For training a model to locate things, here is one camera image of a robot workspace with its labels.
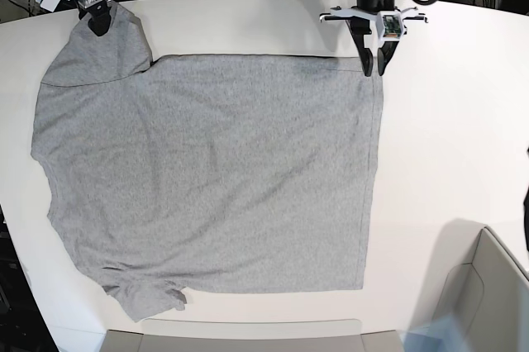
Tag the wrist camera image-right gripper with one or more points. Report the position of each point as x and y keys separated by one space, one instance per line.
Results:
x=389 y=27

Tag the grey chair at front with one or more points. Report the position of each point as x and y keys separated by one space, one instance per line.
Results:
x=336 y=335

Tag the grey chair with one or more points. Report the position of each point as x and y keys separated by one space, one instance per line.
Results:
x=484 y=303
x=336 y=335

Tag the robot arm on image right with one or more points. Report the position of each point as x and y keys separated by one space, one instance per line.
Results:
x=371 y=6

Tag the grey T-shirt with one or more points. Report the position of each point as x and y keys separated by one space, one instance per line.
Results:
x=219 y=173

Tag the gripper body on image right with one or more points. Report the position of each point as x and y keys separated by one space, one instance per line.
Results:
x=348 y=14

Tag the grey chair at right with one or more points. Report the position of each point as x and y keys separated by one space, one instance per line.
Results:
x=484 y=303

